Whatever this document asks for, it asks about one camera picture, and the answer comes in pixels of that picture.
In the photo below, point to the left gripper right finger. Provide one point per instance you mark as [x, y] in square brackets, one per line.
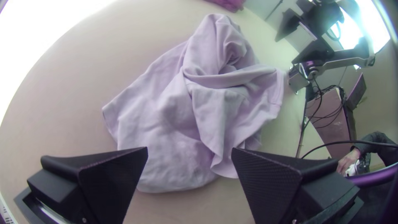
[280, 186]

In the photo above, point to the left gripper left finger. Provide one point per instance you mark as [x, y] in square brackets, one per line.
[102, 183]

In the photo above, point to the person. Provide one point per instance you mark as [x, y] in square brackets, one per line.
[376, 143]

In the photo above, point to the dark red garment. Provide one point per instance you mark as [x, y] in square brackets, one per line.
[228, 3]

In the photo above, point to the grey t-shirt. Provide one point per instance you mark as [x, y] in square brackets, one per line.
[186, 109]

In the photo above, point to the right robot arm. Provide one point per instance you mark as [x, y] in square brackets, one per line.
[342, 59]

